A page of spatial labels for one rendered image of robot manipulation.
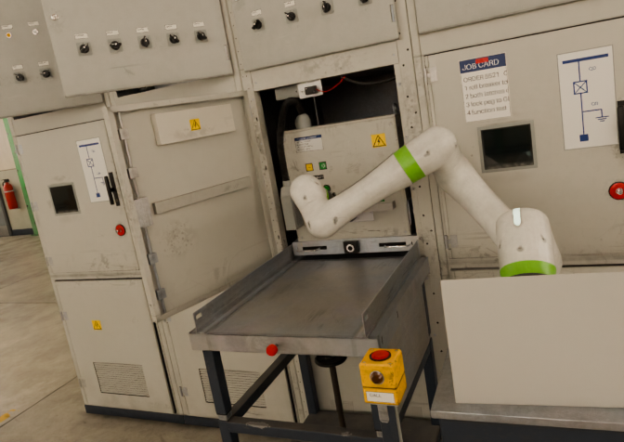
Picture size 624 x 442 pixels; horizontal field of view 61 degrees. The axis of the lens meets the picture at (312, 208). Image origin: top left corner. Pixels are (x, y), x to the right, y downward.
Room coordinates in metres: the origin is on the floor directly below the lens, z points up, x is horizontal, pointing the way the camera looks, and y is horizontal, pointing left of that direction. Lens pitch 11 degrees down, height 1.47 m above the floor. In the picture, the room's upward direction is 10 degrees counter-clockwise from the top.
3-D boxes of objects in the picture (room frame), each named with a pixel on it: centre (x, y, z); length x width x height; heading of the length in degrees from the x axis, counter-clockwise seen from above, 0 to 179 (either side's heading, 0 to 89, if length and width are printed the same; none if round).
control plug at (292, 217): (2.12, 0.08, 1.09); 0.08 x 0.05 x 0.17; 155
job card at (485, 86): (1.80, -0.64, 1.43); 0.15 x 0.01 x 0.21; 65
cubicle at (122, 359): (3.22, 0.88, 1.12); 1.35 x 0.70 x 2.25; 155
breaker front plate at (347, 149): (2.10, -0.14, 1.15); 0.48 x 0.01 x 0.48; 65
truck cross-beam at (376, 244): (2.11, -0.15, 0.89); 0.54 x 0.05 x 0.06; 65
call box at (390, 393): (1.11, -0.10, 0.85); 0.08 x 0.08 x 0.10; 65
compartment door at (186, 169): (2.00, 0.40, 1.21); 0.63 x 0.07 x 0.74; 138
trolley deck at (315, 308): (1.75, 0.02, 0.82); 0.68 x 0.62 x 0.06; 155
